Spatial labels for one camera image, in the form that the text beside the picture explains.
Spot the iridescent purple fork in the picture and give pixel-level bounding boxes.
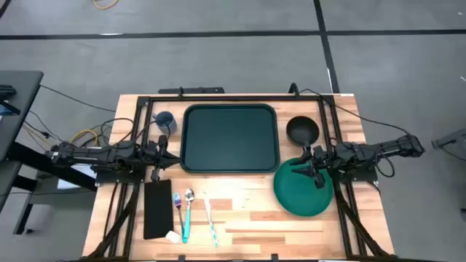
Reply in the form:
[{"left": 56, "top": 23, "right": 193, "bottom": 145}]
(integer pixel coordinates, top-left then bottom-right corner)
[{"left": 173, "top": 191, "right": 186, "bottom": 237}]

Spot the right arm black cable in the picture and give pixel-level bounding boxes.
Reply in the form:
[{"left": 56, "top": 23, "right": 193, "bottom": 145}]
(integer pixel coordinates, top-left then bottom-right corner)
[{"left": 374, "top": 151, "right": 396, "bottom": 178}]

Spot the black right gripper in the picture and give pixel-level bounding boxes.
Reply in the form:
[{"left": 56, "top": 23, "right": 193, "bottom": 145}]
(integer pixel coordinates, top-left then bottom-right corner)
[{"left": 290, "top": 144, "right": 338, "bottom": 189}]

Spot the black rectangular case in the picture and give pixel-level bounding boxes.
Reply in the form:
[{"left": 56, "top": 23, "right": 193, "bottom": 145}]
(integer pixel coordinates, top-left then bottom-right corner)
[{"left": 143, "top": 178, "right": 175, "bottom": 240}]

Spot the black desk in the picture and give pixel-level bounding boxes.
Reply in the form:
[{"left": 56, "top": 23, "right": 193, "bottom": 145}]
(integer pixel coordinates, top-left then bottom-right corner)
[{"left": 0, "top": 70, "right": 99, "bottom": 236}]

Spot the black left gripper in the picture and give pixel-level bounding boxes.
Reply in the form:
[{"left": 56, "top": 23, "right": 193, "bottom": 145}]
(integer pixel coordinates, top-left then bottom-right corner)
[{"left": 145, "top": 134, "right": 182, "bottom": 183}]

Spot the black bowl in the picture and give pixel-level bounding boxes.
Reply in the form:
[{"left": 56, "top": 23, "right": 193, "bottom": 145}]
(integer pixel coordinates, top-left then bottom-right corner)
[{"left": 285, "top": 115, "right": 320, "bottom": 148}]

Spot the small white rectangular piece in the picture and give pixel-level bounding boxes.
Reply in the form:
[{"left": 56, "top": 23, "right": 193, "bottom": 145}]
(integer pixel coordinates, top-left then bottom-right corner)
[{"left": 165, "top": 230, "right": 182, "bottom": 245}]

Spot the thin black cable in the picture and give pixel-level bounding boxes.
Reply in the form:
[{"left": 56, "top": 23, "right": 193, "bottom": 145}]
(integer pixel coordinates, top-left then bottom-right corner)
[
  {"left": 39, "top": 84, "right": 117, "bottom": 113},
  {"left": 289, "top": 82, "right": 414, "bottom": 138}
]

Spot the grey-blue mug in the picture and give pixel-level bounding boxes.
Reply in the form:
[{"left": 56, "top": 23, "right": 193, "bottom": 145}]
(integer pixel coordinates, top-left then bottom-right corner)
[{"left": 151, "top": 111, "right": 178, "bottom": 135}]

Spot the black aluminium rig frame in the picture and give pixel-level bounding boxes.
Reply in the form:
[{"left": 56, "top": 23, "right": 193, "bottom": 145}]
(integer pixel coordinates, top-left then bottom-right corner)
[{"left": 82, "top": 93, "right": 396, "bottom": 262}]

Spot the white sheet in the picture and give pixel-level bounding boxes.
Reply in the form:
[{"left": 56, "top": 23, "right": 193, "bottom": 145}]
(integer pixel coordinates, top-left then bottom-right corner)
[{"left": 58, "top": 163, "right": 98, "bottom": 190}]

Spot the yellow cable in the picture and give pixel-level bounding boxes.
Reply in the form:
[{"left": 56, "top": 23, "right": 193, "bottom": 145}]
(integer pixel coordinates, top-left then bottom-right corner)
[
  {"left": 92, "top": 0, "right": 120, "bottom": 10},
  {"left": 68, "top": 129, "right": 100, "bottom": 148}
]

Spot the knife with patterned white-teal handle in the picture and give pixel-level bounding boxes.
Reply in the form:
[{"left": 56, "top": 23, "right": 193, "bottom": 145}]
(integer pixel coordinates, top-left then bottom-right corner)
[{"left": 202, "top": 191, "right": 219, "bottom": 248}]

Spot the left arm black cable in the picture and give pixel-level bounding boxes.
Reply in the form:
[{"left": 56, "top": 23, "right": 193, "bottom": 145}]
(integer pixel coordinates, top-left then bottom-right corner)
[{"left": 100, "top": 116, "right": 172, "bottom": 146}]

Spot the dark green plastic tray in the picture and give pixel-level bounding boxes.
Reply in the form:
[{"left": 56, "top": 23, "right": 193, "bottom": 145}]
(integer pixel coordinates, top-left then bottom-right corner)
[{"left": 180, "top": 103, "right": 281, "bottom": 174}]

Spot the green plate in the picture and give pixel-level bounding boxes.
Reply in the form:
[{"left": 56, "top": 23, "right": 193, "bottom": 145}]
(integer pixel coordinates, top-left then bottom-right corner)
[{"left": 272, "top": 156, "right": 334, "bottom": 218}]

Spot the grey metal stand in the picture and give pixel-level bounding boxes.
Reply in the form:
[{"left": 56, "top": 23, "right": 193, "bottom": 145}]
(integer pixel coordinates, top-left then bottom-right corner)
[{"left": 431, "top": 127, "right": 466, "bottom": 161}]

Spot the spoon with teal handle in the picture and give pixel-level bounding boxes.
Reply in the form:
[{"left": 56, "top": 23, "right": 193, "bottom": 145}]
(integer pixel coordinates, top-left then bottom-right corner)
[{"left": 181, "top": 187, "right": 196, "bottom": 244}]

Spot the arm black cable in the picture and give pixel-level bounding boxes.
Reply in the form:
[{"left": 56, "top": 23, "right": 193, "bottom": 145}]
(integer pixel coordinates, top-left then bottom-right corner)
[
  {"left": 374, "top": 151, "right": 396, "bottom": 178},
  {"left": 100, "top": 116, "right": 172, "bottom": 146}
]

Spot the black mounting bar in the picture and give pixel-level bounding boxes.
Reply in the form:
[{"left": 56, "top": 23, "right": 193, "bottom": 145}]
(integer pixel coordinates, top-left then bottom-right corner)
[{"left": 158, "top": 86, "right": 226, "bottom": 95}]

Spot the black device with blue screen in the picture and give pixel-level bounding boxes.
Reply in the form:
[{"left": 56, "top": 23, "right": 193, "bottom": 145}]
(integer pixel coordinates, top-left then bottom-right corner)
[{"left": 0, "top": 84, "right": 21, "bottom": 116}]

